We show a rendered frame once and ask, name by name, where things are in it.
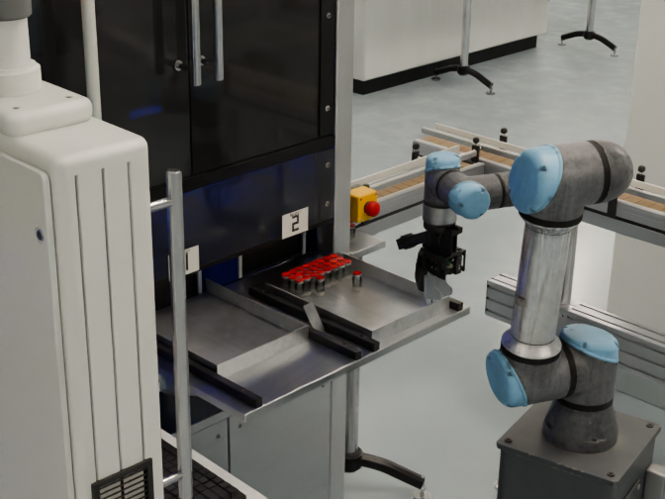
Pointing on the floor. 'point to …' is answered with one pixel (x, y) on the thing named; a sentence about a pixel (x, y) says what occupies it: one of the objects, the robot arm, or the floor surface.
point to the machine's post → (342, 125)
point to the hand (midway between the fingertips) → (427, 300)
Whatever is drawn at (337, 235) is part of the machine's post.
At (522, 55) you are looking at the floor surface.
